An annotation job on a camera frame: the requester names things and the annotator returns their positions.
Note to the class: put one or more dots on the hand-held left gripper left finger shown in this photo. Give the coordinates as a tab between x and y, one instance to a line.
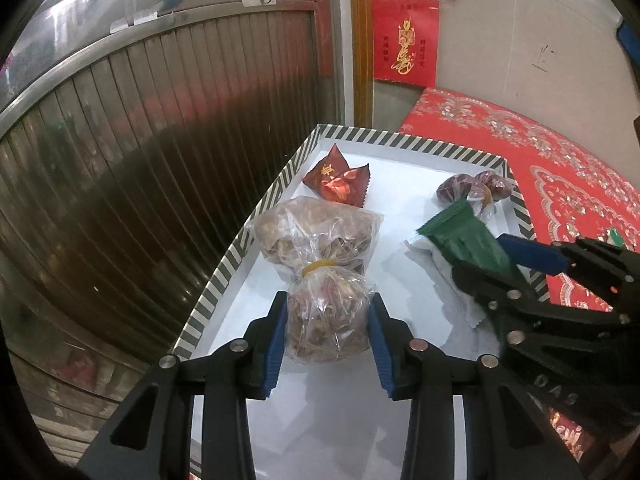
277	345

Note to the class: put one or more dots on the red foil packet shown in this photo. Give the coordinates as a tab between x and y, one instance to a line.
335	180

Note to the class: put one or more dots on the clear packet of dates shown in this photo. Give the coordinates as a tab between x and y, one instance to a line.
452	187

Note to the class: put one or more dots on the red gold wall poster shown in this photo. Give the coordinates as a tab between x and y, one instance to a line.
405	40

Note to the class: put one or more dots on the red floral tablecloth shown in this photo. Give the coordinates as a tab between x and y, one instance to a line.
550	160

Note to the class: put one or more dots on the clear bag of nuts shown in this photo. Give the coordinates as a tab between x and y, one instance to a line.
310	230

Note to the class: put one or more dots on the wooden door frame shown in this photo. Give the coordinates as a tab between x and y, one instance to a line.
361	60

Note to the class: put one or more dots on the ribbed metal panel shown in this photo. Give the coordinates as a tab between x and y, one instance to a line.
125	160

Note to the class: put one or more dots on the dark green packet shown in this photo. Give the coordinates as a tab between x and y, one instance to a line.
460	240

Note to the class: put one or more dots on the striped cardboard box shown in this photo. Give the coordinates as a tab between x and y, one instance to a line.
400	200

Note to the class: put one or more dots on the blue hanging cloth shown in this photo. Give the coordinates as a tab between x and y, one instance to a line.
622	37

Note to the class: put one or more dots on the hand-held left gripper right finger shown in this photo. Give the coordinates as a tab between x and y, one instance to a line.
382	350

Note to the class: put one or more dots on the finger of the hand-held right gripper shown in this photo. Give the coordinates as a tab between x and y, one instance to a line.
530	255
500	300

